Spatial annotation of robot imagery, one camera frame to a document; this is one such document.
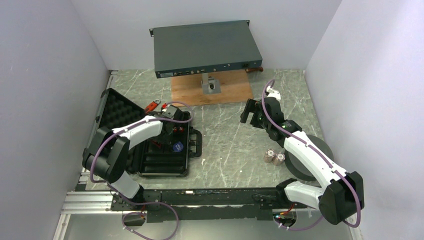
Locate blue small blind button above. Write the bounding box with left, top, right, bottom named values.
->
left=172, top=141, right=184, bottom=153

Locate black poker set case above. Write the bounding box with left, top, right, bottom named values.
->
left=95, top=88, right=202, bottom=177

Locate orange poker chip stack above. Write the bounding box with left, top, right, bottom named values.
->
left=272, top=152, right=286, bottom=166
left=263, top=149, right=276, bottom=163

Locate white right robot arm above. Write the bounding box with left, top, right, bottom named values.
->
left=240, top=97, right=365, bottom=228

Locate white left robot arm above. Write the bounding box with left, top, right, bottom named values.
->
left=82, top=102, right=193, bottom=210

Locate wooden board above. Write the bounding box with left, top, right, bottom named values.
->
left=170, top=70, right=253, bottom=106

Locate large grey spool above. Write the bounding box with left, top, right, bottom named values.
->
left=284, top=134, right=335, bottom=182

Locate grey rack server unit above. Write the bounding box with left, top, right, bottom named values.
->
left=150, top=20, right=263, bottom=79

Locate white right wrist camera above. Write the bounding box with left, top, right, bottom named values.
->
left=265, top=86, right=281, bottom=102

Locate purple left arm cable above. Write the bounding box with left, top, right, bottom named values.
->
left=89, top=100, right=195, bottom=240

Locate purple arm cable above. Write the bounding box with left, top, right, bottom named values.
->
left=261, top=78, right=362, bottom=232
left=89, top=100, right=195, bottom=240

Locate red handled wrench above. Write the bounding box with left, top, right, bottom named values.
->
left=144, top=98, right=161, bottom=114

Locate metal stand bracket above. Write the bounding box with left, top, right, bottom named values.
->
left=201, top=73, right=221, bottom=95

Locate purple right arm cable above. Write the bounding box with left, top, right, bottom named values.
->
left=261, top=78, right=362, bottom=232

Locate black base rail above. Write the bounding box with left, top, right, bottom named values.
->
left=110, top=187, right=307, bottom=223

